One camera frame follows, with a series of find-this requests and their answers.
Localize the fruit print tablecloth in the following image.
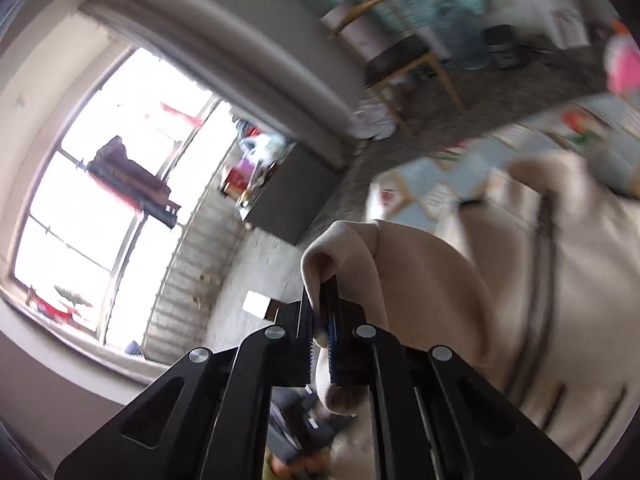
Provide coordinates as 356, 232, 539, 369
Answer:
365, 92, 640, 233

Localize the white plastic bag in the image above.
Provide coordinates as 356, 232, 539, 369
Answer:
351, 96, 399, 142

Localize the dark hanging garment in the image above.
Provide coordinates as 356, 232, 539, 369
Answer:
86, 135, 182, 229

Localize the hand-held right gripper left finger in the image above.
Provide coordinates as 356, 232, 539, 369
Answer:
54, 287, 321, 480

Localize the grey curtain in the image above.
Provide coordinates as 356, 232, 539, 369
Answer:
80, 0, 368, 171

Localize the assorted household clutter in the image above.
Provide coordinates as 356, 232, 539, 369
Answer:
219, 117, 297, 207

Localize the wooden chair with dark seat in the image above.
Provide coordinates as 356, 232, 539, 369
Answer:
320, 0, 467, 136

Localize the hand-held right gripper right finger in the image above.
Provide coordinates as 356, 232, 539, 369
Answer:
318, 277, 583, 480

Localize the pale tall cylinder container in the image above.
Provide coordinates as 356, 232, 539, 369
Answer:
339, 12, 392, 62

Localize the pink floral blanket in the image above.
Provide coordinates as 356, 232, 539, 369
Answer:
602, 19, 640, 97

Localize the black rice cooker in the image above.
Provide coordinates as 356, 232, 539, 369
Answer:
481, 24, 532, 69

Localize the dark grey cabinet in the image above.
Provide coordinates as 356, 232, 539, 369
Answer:
239, 141, 347, 247

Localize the small cardboard box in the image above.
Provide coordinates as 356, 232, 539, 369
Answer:
242, 290, 287, 322

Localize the cream zip jacket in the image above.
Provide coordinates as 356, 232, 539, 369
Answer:
300, 150, 640, 480

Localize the white water dispenser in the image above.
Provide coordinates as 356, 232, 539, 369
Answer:
549, 0, 592, 52

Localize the empty blue water jug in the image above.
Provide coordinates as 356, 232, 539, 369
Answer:
439, 7, 487, 72

